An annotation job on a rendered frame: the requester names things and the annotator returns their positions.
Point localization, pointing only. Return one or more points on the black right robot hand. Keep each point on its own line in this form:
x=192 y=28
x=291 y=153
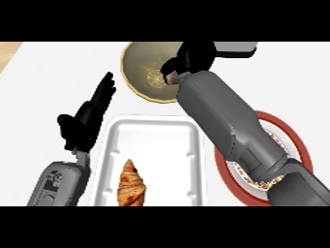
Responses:
x=196 y=58

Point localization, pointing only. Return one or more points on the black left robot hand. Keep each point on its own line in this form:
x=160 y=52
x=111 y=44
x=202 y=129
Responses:
x=84 y=124

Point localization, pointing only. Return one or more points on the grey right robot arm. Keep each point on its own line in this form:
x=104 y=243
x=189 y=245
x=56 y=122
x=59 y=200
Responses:
x=224 y=119

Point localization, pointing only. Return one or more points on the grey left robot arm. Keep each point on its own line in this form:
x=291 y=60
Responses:
x=59 y=184

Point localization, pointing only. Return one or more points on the olive gold-rimmed bowl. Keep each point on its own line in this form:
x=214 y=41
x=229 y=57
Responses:
x=143 y=64

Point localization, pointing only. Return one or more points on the red-rimmed patterned plate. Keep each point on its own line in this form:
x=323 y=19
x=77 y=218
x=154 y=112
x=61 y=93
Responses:
x=297 y=137

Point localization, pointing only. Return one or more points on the grey box-shaped object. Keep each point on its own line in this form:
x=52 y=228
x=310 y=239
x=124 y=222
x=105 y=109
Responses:
x=236 y=48

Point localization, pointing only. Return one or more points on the white rectangular tray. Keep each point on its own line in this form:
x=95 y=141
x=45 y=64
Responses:
x=152 y=145

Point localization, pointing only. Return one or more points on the brown croissant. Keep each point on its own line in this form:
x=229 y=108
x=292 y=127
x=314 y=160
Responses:
x=132 y=187

